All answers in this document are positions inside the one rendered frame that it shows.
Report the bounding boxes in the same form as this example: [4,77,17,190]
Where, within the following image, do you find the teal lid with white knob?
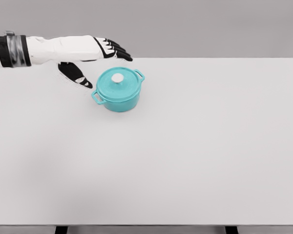
[96,67,141,101]

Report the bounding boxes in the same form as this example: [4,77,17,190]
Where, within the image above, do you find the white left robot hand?
[54,35,133,90]

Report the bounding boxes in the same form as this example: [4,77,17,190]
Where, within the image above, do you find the teal pot with handles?
[91,69,146,113]

